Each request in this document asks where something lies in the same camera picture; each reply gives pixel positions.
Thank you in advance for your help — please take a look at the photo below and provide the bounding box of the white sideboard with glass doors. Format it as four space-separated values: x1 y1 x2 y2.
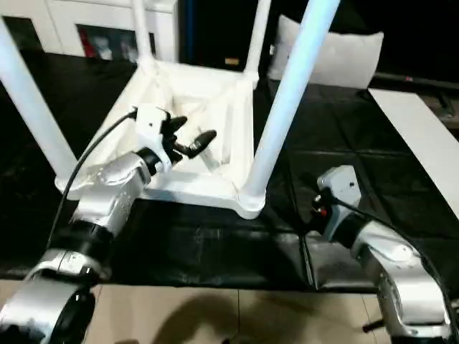
0 0 179 62

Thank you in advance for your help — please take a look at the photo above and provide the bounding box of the black work mat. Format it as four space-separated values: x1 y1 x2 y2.
0 46 459 291

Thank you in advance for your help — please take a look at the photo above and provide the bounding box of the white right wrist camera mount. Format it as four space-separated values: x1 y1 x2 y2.
316 163 362 244

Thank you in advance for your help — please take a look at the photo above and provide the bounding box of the black bar with red light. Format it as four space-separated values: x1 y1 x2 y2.
374 71 459 90

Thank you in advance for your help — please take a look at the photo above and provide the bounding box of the white plastic table leg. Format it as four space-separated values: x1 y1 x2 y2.
239 0 341 201
131 0 158 71
242 0 273 84
0 16 79 186

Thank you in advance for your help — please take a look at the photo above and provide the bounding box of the grey cushion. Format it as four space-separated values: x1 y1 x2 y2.
268 14 384 89

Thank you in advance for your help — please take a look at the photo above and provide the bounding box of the red bottle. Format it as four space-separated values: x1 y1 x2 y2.
78 30 90 57

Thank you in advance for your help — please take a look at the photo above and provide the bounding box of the black cabinet with gold label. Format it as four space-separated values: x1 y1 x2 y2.
175 0 284 72

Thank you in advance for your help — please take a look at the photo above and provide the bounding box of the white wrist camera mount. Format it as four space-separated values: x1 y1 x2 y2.
134 104 174 173
316 163 362 244

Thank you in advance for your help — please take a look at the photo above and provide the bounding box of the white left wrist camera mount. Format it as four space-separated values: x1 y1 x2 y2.
134 104 174 173

